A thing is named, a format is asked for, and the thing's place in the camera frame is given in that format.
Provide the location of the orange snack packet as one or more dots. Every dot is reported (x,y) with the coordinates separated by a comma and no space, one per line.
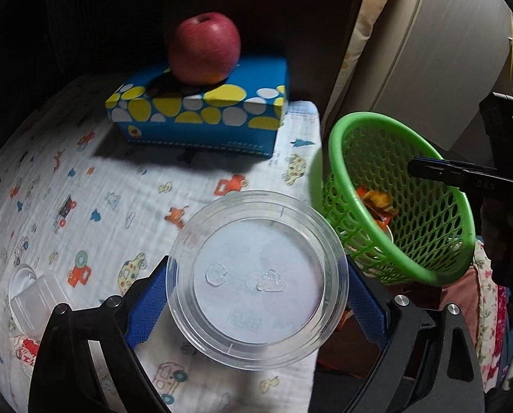
(376,204)

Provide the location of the small clear plastic container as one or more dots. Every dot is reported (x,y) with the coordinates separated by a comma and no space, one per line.
(30,299)

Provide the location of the white printed cloth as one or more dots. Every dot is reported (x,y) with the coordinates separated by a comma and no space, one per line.
(110,172)

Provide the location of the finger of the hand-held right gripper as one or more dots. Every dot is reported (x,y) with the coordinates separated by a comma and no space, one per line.
(454,172)

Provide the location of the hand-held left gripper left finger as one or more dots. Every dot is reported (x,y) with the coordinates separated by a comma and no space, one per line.
(146,305)

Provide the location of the white panel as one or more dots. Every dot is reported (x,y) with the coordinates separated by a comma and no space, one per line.
(450,43)

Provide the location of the red apple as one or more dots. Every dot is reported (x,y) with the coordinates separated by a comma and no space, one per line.
(204,47)

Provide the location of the blue spotted tissue box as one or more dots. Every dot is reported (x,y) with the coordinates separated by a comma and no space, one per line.
(239,77)

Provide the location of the clear round plastic lid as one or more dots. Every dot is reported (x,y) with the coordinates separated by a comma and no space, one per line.
(256,275)

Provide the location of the cream cushion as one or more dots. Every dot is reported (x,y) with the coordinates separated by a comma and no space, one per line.
(368,17)

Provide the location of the floral cloth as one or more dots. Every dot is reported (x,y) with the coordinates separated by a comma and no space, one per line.
(493,309)

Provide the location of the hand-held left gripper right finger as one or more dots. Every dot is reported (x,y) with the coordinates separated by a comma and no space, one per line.
(368,309)

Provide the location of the green plastic mesh basket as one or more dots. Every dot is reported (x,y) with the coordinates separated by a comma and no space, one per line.
(428,275)

